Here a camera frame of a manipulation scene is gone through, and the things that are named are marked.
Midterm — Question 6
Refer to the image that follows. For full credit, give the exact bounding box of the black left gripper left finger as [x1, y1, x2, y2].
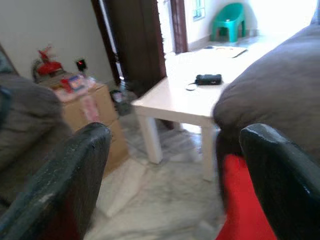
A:
[0, 121, 113, 240]

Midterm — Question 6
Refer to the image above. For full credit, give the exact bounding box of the colourful printed package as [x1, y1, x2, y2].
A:
[59, 74, 89, 94]

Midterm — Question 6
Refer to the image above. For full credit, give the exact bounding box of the white floor mat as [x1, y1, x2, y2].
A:
[194, 45, 249, 59]

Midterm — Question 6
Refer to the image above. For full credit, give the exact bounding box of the dark wooden door frame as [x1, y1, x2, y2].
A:
[170, 0, 189, 54]

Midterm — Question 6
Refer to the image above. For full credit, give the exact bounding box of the black device with red light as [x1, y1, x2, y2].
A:
[75, 58, 88, 74]

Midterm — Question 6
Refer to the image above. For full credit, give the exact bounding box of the black camcorder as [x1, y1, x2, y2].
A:
[194, 73, 223, 86]

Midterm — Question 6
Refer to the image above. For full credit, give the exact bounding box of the red pillow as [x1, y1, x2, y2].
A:
[216, 153, 277, 240]

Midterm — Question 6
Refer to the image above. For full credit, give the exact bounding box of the white side table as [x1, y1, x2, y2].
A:
[131, 75, 227, 183]

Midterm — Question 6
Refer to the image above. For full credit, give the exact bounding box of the plain cardboard box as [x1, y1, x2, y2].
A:
[99, 119, 130, 177]

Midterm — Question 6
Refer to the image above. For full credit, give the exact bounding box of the cardboard box with fragile tape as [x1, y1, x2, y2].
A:
[58, 81, 119, 135]

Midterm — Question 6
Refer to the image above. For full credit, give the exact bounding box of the dark wooden door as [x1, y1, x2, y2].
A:
[90, 0, 168, 94]

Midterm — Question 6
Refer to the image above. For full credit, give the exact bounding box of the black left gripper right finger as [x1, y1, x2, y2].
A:
[239, 123, 320, 240]

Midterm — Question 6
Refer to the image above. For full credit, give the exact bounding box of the red fire extinguisher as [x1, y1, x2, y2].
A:
[31, 44, 65, 83]

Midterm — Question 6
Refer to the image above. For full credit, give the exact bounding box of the dark object on floor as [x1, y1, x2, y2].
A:
[109, 87, 138, 118]

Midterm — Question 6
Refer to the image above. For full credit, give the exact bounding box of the pink patterned cloth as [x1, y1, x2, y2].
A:
[79, 95, 100, 124]

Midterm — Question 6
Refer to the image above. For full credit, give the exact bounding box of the green plastic chair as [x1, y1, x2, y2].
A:
[210, 2, 247, 44]

